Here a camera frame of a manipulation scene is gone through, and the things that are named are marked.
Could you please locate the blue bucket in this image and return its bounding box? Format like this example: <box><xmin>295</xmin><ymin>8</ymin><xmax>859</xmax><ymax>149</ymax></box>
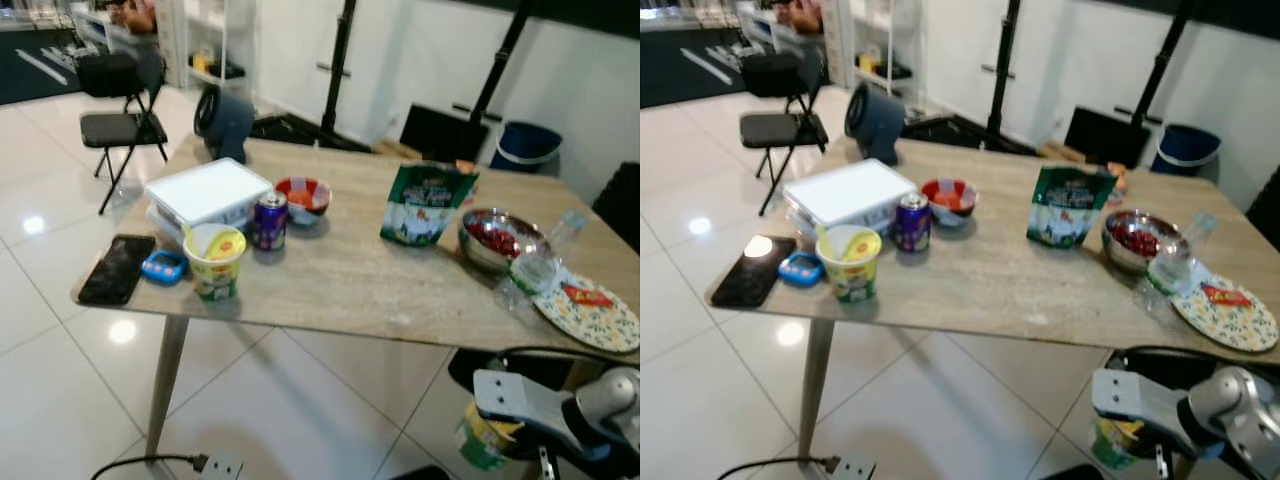
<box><xmin>490</xmin><ymin>121</ymin><xmax>563</xmax><ymax>173</ymax></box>
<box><xmin>1152</xmin><ymin>124</ymin><xmax>1223</xmax><ymax>177</ymax></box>

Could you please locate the clear plastic bottle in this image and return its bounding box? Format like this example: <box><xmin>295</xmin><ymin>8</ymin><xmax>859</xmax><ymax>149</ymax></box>
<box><xmin>495</xmin><ymin>208</ymin><xmax>589</xmax><ymax>311</ymax></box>
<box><xmin>1135</xmin><ymin>210</ymin><xmax>1219</xmax><ymax>311</ymax></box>

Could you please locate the grey round fan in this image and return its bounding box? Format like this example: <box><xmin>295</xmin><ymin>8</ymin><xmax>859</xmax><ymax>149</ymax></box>
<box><xmin>193</xmin><ymin>84</ymin><xmax>255</xmax><ymax>164</ymax></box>
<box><xmin>845</xmin><ymin>82</ymin><xmax>907</xmax><ymax>166</ymax></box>

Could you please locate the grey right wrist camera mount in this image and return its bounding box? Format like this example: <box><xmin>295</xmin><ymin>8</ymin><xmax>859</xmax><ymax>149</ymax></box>
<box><xmin>1092</xmin><ymin>368</ymin><xmax>1203</xmax><ymax>459</ymax></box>
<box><xmin>472</xmin><ymin>368</ymin><xmax>593</xmax><ymax>459</ymax></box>

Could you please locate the black flat board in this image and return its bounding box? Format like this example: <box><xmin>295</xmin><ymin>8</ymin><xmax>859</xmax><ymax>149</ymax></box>
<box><xmin>400</xmin><ymin>103</ymin><xmax>491</xmax><ymax>163</ymax></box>
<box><xmin>1063</xmin><ymin>106</ymin><xmax>1151</xmax><ymax>169</ymax></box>

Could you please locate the green snack bag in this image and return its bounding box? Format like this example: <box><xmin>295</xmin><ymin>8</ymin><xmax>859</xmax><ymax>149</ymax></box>
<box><xmin>380</xmin><ymin>162</ymin><xmax>479</xmax><ymax>247</ymax></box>
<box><xmin>1027</xmin><ymin>164</ymin><xmax>1119</xmax><ymax>249</ymax></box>

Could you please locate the black folding chair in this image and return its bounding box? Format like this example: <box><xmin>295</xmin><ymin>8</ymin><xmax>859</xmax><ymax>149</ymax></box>
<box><xmin>78</xmin><ymin>50</ymin><xmax>169</xmax><ymax>216</ymax></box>
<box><xmin>740</xmin><ymin>50</ymin><xmax>831</xmax><ymax>216</ymax></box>

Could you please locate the steel bowl with red fruit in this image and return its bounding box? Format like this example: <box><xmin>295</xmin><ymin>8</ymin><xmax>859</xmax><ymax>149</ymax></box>
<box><xmin>1103</xmin><ymin>209</ymin><xmax>1189</xmax><ymax>275</ymax></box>
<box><xmin>458</xmin><ymin>208</ymin><xmax>549</xmax><ymax>274</ymax></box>

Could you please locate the red patterned bowl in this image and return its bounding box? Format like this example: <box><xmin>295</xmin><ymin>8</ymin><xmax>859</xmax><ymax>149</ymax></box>
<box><xmin>274</xmin><ymin>177</ymin><xmax>332</xmax><ymax>223</ymax></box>
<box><xmin>920</xmin><ymin>178</ymin><xmax>979</xmax><ymax>226</ymax></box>

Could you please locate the black tripod stand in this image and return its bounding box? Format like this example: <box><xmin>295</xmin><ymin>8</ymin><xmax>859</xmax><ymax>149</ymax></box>
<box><xmin>317</xmin><ymin>0</ymin><xmax>359</xmax><ymax>136</ymax></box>
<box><xmin>981</xmin><ymin>0</ymin><xmax>1021</xmax><ymax>139</ymax></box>
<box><xmin>1115</xmin><ymin>0</ymin><xmax>1198</xmax><ymax>127</ymax></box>
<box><xmin>452</xmin><ymin>0</ymin><xmax>538</xmax><ymax>126</ymax></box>

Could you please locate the floral patterned plate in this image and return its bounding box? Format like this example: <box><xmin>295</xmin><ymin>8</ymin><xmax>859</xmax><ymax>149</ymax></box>
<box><xmin>1170</xmin><ymin>272</ymin><xmax>1280</xmax><ymax>353</ymax></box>
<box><xmin>530</xmin><ymin>270</ymin><xmax>641</xmax><ymax>353</ymax></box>

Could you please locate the purple drink can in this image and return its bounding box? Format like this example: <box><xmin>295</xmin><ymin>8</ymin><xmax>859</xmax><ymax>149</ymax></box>
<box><xmin>252</xmin><ymin>191</ymin><xmax>289</xmax><ymax>252</ymax></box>
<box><xmin>893</xmin><ymin>192</ymin><xmax>931</xmax><ymax>253</ymax></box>

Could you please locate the wooden dining table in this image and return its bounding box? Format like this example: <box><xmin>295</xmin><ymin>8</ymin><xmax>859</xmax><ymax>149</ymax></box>
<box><xmin>705</xmin><ymin>135</ymin><xmax>1280</xmax><ymax>471</ymax></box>
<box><xmin>72</xmin><ymin>133</ymin><xmax>641</xmax><ymax>461</ymax></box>

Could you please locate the white lidded food container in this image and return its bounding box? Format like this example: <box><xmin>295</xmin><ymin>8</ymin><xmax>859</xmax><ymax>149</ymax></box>
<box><xmin>144</xmin><ymin>158</ymin><xmax>274</xmax><ymax>246</ymax></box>
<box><xmin>783</xmin><ymin>158</ymin><xmax>918</xmax><ymax>246</ymax></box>

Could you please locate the white shelf unit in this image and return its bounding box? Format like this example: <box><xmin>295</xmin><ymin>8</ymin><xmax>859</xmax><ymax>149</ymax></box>
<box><xmin>828</xmin><ymin>0</ymin><xmax>923</xmax><ymax>96</ymax></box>
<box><xmin>160</xmin><ymin>0</ymin><xmax>257</xmax><ymax>93</ymax></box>

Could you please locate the person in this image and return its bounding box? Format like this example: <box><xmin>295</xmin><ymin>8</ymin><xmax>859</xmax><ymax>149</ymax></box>
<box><xmin>775</xmin><ymin>0</ymin><xmax>827</xmax><ymax>37</ymax></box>
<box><xmin>108</xmin><ymin>0</ymin><xmax>159</xmax><ymax>37</ymax></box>

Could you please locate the black smartphone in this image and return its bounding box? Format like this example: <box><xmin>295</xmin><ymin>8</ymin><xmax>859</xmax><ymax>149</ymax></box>
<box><xmin>711</xmin><ymin>236</ymin><xmax>798</xmax><ymax>309</ymax></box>
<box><xmin>77</xmin><ymin>234</ymin><xmax>157</xmax><ymax>306</ymax></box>

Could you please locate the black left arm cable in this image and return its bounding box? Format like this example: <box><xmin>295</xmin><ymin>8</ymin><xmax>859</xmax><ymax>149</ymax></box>
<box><xmin>90</xmin><ymin>453</ymin><xmax>208</xmax><ymax>480</ymax></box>
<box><xmin>716</xmin><ymin>455</ymin><xmax>839</xmax><ymax>480</ymax></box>

